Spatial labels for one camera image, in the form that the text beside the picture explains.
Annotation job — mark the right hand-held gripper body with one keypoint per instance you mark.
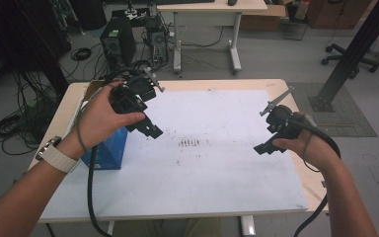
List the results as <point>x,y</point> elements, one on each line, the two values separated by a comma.
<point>281,121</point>

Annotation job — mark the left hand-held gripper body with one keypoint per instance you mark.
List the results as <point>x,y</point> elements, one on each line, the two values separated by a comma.
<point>128,98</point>

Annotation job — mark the blue cardboard box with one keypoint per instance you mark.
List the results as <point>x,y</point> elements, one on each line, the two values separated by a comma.
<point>108,151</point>

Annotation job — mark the person's right hand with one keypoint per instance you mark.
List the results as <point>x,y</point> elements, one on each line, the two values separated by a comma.
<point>312,148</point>

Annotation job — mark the person's left hand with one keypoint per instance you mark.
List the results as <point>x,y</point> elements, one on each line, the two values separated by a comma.
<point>95,125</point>

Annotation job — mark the beige wooden table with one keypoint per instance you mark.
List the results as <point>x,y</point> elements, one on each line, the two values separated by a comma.
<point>184,85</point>

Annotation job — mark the large black computer tower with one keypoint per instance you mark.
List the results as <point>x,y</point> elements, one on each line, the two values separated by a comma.
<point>116,41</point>

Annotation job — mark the white board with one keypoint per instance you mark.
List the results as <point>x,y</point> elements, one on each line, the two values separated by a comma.
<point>210,177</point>

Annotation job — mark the grey floor mat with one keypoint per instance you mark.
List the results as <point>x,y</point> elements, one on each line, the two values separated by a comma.
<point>345,125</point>

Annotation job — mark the small black computer tower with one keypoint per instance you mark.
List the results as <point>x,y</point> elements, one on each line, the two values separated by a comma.
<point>158,39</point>

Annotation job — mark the wristwatch with white band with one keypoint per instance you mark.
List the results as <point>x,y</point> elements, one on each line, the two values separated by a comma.
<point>59,159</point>

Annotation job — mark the black office chair base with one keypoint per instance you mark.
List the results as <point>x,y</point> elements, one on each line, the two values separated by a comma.
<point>348,59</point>

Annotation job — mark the brown cardboard box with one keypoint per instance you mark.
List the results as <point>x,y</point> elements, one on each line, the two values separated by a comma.
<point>263,18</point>

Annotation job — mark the brown wooden cabinet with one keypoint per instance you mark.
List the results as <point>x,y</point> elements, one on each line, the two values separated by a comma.
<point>339,13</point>

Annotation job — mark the white desk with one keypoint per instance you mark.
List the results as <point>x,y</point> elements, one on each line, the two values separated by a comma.
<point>210,6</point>

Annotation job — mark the black metal post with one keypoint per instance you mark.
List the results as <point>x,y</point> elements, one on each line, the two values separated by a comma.
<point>355,52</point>

